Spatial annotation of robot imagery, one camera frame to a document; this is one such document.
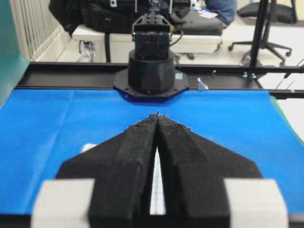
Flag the black office chair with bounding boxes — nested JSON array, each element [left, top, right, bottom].
[[228, 0, 297, 66]]

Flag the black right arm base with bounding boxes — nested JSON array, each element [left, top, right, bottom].
[[114, 50, 189, 99]]

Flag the blue striped white towel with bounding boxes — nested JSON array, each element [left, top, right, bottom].
[[80, 143, 166, 214]]

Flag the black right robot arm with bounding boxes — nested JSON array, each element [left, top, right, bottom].
[[132, 0, 196, 60]]

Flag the black tripod stand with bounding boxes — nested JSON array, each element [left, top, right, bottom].
[[249, 0, 272, 68]]

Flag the blue table cloth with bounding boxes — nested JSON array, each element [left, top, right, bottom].
[[0, 90, 304, 214]]

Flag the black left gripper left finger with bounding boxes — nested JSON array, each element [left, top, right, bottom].
[[32, 114, 157, 228]]

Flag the green backdrop sheet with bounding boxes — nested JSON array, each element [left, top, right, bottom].
[[0, 0, 29, 106]]

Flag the white bench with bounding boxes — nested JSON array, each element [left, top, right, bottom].
[[72, 25, 222, 63]]

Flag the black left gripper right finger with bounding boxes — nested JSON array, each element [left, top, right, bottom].
[[157, 116, 289, 228]]

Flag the seated person in blue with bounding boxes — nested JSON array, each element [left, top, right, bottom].
[[205, 0, 237, 28]]

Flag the black table edge rail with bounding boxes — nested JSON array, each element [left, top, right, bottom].
[[16, 62, 304, 100]]

